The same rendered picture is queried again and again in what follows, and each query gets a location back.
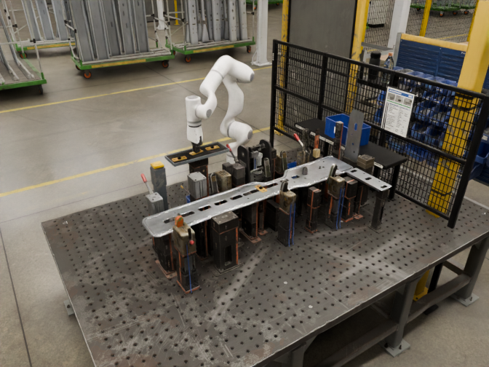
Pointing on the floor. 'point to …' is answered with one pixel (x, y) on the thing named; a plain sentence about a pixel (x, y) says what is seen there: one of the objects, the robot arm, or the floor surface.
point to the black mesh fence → (385, 123)
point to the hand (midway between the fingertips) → (196, 148)
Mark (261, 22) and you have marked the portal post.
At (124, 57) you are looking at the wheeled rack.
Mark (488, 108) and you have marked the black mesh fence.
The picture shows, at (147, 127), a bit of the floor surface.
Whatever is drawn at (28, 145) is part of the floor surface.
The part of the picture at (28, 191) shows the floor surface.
